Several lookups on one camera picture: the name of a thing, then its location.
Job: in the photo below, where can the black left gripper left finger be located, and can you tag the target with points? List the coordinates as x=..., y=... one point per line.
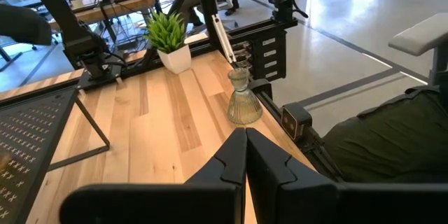
x=157, y=203

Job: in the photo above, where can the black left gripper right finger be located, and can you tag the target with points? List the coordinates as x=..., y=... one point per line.
x=315, y=203

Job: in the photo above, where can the clear ribbed glass candle holder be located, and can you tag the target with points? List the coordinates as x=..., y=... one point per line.
x=244, y=106

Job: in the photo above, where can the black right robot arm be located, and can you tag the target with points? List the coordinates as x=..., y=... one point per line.
x=63, y=24

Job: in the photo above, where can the green plant in white pot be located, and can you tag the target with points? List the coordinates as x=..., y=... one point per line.
x=173, y=57

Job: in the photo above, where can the black perforated metal shelf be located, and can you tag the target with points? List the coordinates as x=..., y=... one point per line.
x=28, y=129

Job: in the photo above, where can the black small drawer cabinet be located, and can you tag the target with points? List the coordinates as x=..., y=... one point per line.
x=269, y=54

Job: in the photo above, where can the silver aluminium profile strip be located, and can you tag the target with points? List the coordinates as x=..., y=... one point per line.
x=224, y=38

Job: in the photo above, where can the grey office chair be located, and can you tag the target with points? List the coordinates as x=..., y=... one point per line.
x=420, y=33

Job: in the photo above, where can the wooden background desk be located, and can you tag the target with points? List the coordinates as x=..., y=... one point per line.
x=105, y=7

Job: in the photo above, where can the black table-edge camera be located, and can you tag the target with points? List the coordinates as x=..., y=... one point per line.
x=294, y=122

